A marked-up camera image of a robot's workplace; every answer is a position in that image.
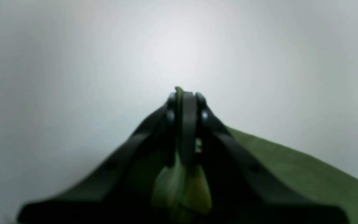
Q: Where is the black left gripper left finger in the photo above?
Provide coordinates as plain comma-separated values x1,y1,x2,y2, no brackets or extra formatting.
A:
17,93,177,224

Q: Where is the green t-shirt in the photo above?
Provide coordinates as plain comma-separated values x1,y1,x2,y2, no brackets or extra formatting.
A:
150,86,358,224

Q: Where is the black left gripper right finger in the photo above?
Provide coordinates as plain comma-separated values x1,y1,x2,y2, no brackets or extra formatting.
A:
179,92,349,224

